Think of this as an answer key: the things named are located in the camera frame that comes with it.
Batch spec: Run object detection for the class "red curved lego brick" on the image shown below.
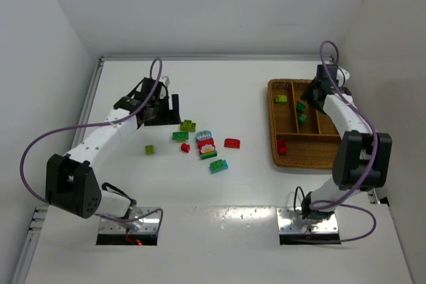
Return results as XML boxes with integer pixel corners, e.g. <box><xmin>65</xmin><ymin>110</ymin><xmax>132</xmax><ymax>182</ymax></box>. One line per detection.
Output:
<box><xmin>224</xmin><ymin>138</ymin><xmax>241</xmax><ymax>149</ymax></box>

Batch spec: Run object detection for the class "red long lego brick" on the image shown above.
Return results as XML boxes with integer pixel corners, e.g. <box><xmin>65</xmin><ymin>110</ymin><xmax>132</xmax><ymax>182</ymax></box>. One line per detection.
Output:
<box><xmin>276</xmin><ymin>139</ymin><xmax>288</xmax><ymax>156</ymax></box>

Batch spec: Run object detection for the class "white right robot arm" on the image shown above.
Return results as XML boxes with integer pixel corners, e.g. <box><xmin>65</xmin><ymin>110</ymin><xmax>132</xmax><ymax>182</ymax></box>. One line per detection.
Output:
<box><xmin>301</xmin><ymin>65</ymin><xmax>392</xmax><ymax>220</ymax></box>

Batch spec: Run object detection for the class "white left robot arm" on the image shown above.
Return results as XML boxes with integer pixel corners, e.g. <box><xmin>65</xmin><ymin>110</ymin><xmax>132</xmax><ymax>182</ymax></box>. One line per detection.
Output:
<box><xmin>45</xmin><ymin>76</ymin><xmax>180</xmax><ymax>219</ymax></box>

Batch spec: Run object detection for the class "lime hollow lego brick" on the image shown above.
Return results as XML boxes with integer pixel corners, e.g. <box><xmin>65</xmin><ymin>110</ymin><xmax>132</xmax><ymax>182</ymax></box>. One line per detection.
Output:
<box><xmin>180</xmin><ymin>120</ymin><xmax>196</xmax><ymax>132</ymax></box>

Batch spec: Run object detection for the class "green long lego brick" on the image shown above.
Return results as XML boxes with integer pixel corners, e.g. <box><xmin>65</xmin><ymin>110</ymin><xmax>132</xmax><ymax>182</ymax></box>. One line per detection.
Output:
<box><xmin>172</xmin><ymin>132</ymin><xmax>189</xmax><ymax>141</ymax></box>

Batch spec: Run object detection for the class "dark green lego in basket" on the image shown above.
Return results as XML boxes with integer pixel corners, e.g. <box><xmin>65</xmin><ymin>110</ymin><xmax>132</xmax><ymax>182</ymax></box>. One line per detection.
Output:
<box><xmin>295</xmin><ymin>100</ymin><xmax>307</xmax><ymax>113</ymax></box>

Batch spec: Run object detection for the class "small red lego brick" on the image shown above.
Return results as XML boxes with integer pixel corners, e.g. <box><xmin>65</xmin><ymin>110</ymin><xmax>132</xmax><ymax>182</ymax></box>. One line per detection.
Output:
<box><xmin>180</xmin><ymin>143</ymin><xmax>190</xmax><ymax>153</ymax></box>

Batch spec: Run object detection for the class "lime lego brick in basket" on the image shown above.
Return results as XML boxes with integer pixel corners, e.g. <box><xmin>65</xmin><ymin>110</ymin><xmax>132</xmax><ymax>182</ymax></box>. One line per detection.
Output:
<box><xmin>274</xmin><ymin>94</ymin><xmax>288</xmax><ymax>104</ymax></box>

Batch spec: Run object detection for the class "lime square lego brick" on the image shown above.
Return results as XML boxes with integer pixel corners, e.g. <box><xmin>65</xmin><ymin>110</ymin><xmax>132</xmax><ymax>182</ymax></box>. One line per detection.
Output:
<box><xmin>144</xmin><ymin>145</ymin><xmax>155</xmax><ymax>155</ymax></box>

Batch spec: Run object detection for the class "red flower picture lego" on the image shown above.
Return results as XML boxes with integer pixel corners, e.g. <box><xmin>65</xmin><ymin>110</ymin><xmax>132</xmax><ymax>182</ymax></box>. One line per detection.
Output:
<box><xmin>197</xmin><ymin>138</ymin><xmax>216</xmax><ymax>154</ymax></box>

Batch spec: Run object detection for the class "wicker divided basket tray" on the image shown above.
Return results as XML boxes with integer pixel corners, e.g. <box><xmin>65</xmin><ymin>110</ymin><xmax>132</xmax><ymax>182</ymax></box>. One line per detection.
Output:
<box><xmin>267</xmin><ymin>79</ymin><xmax>341</xmax><ymax>170</ymax></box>

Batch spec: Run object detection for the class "green flat lego base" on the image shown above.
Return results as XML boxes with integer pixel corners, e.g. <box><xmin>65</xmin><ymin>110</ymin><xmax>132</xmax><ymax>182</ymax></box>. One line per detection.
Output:
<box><xmin>200</xmin><ymin>151</ymin><xmax>217</xmax><ymax>160</ymax></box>

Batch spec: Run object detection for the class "green and blue lego stack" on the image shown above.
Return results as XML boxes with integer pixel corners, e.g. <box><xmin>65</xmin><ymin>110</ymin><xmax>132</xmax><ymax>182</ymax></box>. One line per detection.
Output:
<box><xmin>210</xmin><ymin>159</ymin><xmax>228</xmax><ymax>174</ymax></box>

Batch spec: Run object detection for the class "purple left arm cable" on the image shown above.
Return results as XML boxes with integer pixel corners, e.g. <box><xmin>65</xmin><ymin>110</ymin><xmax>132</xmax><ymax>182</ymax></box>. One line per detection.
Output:
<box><xmin>19</xmin><ymin>57</ymin><xmax>164</xmax><ymax>228</ymax></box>

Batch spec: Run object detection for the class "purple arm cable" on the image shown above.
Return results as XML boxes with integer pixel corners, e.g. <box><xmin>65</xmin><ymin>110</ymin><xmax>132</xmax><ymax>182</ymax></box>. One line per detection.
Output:
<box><xmin>19</xmin><ymin>57</ymin><xmax>164</xmax><ymax>228</ymax></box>
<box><xmin>292</xmin><ymin>40</ymin><xmax>380</xmax><ymax>243</ymax></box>

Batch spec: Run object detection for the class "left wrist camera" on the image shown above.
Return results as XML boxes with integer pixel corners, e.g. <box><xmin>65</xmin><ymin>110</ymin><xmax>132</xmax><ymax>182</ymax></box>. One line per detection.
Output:
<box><xmin>160</xmin><ymin>76</ymin><xmax>170</xmax><ymax>87</ymax></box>

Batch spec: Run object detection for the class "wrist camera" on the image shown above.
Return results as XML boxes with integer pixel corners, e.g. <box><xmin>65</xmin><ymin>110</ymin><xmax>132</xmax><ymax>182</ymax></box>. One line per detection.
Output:
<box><xmin>336</xmin><ymin>67</ymin><xmax>350</xmax><ymax>88</ymax></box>
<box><xmin>160</xmin><ymin>76</ymin><xmax>170</xmax><ymax>87</ymax></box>

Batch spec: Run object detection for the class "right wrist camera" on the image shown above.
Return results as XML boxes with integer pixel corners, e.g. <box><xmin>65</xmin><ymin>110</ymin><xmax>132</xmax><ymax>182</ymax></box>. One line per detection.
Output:
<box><xmin>336</xmin><ymin>67</ymin><xmax>350</xmax><ymax>88</ymax></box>

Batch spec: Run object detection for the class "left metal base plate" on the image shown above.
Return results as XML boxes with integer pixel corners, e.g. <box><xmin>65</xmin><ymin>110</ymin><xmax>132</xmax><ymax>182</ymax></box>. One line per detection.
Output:
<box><xmin>98</xmin><ymin>207</ymin><xmax>163</xmax><ymax>235</ymax></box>

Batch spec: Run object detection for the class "metal base plate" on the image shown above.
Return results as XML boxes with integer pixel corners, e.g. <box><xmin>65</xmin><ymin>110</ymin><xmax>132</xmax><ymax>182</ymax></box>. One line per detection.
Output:
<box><xmin>98</xmin><ymin>207</ymin><xmax>163</xmax><ymax>235</ymax></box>
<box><xmin>276</xmin><ymin>207</ymin><xmax>339</xmax><ymax>235</ymax></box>

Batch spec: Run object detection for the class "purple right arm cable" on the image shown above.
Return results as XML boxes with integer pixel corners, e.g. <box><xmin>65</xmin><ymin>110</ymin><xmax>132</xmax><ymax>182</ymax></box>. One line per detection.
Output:
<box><xmin>292</xmin><ymin>40</ymin><xmax>380</xmax><ymax>243</ymax></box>

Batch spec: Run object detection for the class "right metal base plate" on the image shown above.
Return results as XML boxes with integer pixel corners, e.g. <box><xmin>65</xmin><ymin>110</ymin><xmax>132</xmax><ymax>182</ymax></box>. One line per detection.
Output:
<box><xmin>276</xmin><ymin>207</ymin><xmax>339</xmax><ymax>235</ymax></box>

